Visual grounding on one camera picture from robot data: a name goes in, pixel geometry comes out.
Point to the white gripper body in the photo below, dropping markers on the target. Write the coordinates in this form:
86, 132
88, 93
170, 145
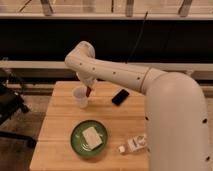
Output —
87, 81

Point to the red pepper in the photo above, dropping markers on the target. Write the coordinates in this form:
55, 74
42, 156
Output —
88, 91

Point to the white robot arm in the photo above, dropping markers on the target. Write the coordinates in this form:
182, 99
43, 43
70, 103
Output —
175, 109

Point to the white ceramic cup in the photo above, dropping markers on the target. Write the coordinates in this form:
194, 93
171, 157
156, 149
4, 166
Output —
80, 96

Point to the black smartphone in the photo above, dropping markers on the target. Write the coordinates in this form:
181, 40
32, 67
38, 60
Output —
120, 97

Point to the white sponge block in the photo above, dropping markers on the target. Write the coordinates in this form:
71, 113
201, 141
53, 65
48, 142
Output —
92, 137

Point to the green plate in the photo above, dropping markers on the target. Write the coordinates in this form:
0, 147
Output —
79, 144

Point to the white plastic bottle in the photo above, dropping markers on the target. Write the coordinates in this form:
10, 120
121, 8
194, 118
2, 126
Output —
133, 144

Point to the black office chair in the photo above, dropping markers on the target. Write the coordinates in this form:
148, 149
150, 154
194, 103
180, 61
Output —
10, 102

